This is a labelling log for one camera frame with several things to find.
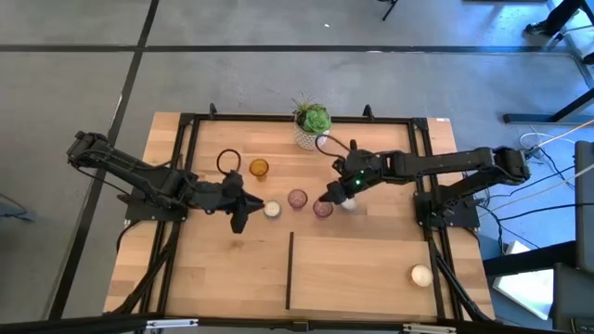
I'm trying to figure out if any succulent in white patterned pot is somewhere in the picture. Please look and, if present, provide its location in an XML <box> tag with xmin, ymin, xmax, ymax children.
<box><xmin>291</xmin><ymin>92</ymin><xmax>333</xmax><ymax>151</ymax></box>

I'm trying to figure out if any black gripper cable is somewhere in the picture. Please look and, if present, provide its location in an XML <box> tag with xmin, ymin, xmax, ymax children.
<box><xmin>215</xmin><ymin>148</ymin><xmax>243</xmax><ymax>177</ymax></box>
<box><xmin>315</xmin><ymin>133</ymin><xmax>355</xmax><ymax>161</ymax></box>

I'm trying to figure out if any black metal table frame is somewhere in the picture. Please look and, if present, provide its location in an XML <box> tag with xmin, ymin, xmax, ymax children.
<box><xmin>138</xmin><ymin>102</ymin><xmax>465</xmax><ymax>322</ymax></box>

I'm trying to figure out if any blue-grey floor object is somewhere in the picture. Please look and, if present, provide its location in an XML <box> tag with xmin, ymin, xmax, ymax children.
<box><xmin>0</xmin><ymin>202</ymin><xmax>37</xmax><ymax>225</ymax></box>

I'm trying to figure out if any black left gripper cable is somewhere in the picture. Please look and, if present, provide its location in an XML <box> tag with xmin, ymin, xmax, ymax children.
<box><xmin>215</xmin><ymin>148</ymin><xmax>243</xmax><ymax>177</ymax></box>

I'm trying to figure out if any black desk beam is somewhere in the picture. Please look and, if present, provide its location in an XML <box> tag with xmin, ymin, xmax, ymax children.
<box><xmin>482</xmin><ymin>239</ymin><xmax>579</xmax><ymax>279</ymax></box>

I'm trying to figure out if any raised wooden board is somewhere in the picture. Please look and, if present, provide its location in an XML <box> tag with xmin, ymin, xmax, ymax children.
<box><xmin>287</xmin><ymin>234</ymin><xmax>440</xmax><ymax>322</ymax></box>

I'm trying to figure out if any black cable bundle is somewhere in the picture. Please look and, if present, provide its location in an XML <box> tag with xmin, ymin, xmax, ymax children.
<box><xmin>429</xmin><ymin>226</ymin><xmax>494</xmax><ymax>322</ymax></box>
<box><xmin>113</xmin><ymin>220</ymin><xmax>183</xmax><ymax>316</ymax></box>

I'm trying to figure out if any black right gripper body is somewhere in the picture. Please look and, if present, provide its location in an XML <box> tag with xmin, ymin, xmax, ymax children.
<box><xmin>330</xmin><ymin>138</ymin><xmax>387</xmax><ymax>201</ymax></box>

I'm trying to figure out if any white coiled cable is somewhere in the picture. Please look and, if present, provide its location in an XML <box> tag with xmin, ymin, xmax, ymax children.
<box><xmin>518</xmin><ymin>131</ymin><xmax>576</xmax><ymax>150</ymax></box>

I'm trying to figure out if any silver bracket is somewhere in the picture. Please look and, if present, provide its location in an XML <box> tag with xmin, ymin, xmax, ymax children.
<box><xmin>402</xmin><ymin>323</ymin><xmax>458</xmax><ymax>334</ymax></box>
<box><xmin>145</xmin><ymin>318</ymin><xmax>200</xmax><ymax>331</ymax></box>

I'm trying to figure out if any amber glass candle holder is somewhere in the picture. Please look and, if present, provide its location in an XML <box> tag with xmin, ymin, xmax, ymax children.
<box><xmin>249</xmin><ymin>158</ymin><xmax>270</xmax><ymax>180</ymax></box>

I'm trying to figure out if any purple glass candle holder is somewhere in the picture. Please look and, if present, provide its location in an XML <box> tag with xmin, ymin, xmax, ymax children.
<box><xmin>312</xmin><ymin>199</ymin><xmax>334</xmax><ymax>219</ymax></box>
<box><xmin>287</xmin><ymin>188</ymin><xmax>309</xmax><ymax>210</ymax></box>

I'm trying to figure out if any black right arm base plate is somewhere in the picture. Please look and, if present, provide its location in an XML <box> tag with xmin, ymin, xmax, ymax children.
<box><xmin>414</xmin><ymin>189</ymin><xmax>481</xmax><ymax>229</ymax></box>

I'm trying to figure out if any black divider strip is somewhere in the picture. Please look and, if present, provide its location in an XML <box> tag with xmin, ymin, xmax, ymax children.
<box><xmin>286</xmin><ymin>231</ymin><xmax>295</xmax><ymax>311</ymax></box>

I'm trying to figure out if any yellow cable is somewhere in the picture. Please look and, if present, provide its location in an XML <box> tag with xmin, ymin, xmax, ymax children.
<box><xmin>531</xmin><ymin>118</ymin><xmax>594</xmax><ymax>149</ymax></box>

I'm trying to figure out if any dark grey box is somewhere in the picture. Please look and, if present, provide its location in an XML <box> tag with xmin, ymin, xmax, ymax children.
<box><xmin>550</xmin><ymin>262</ymin><xmax>594</xmax><ymax>334</ymax></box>

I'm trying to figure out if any grey upright panel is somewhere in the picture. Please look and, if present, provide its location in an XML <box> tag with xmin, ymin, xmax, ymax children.
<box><xmin>574</xmin><ymin>140</ymin><xmax>594</xmax><ymax>275</ymax></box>

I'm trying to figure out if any black rig crossbar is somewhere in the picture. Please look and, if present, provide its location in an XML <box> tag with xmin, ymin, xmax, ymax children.
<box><xmin>0</xmin><ymin>313</ymin><xmax>594</xmax><ymax>334</ymax></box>

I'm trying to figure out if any black right cable bundle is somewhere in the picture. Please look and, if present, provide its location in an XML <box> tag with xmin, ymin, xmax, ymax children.
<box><xmin>429</xmin><ymin>226</ymin><xmax>494</xmax><ymax>322</ymax></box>

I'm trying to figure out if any black stand leg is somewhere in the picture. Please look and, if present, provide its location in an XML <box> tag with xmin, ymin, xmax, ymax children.
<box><xmin>378</xmin><ymin>0</ymin><xmax>401</xmax><ymax>22</ymax></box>

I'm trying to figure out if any black left cable bundle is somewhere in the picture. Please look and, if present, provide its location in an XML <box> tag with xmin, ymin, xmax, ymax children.
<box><xmin>113</xmin><ymin>220</ymin><xmax>183</xmax><ymax>316</ymax></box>

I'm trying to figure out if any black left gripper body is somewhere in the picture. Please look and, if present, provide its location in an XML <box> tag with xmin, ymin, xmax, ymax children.
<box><xmin>203</xmin><ymin>170</ymin><xmax>252</xmax><ymax>235</ymax></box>

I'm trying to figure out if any white panel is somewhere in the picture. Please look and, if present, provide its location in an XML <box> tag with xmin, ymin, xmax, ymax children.
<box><xmin>491</xmin><ymin>239</ymin><xmax>556</xmax><ymax>322</ymax></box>

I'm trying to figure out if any person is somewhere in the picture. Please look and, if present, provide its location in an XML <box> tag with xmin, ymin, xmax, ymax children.
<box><xmin>523</xmin><ymin>0</ymin><xmax>594</xmax><ymax>65</ymax></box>

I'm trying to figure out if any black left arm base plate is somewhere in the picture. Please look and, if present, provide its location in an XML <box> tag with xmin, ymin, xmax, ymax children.
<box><xmin>118</xmin><ymin>192</ymin><xmax>189</xmax><ymax>223</ymax></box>

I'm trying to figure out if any black desk leg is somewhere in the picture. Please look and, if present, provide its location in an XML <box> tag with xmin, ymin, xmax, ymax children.
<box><xmin>503</xmin><ymin>86</ymin><xmax>594</xmax><ymax>125</ymax></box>

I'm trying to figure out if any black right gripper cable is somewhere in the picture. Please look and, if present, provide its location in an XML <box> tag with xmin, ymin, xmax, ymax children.
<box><xmin>315</xmin><ymin>133</ymin><xmax>355</xmax><ymax>161</ymax></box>

